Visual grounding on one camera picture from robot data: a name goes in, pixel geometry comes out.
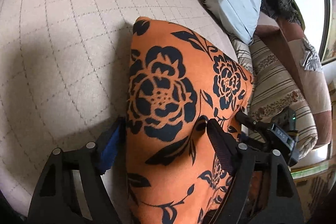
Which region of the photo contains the brown pink sofa backrest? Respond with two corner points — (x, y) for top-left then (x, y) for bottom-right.
(255, 12), (332, 148)

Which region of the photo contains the orange black floral blouse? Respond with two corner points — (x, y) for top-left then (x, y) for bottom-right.
(126, 17), (253, 223)

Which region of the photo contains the white grey crumpled cloth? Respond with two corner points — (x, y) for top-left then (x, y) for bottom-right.
(300, 38), (322, 72)

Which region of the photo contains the beige striped floral cushion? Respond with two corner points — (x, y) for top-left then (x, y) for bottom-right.
(249, 36), (318, 159)

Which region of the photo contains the framed wall picture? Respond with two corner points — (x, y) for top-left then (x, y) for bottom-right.
(319, 0), (335, 65)

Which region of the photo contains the small striped floral cushion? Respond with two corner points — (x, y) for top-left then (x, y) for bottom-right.
(229, 36), (253, 74)

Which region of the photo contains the black furry garment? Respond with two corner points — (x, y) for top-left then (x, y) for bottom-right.
(260, 0), (305, 30)

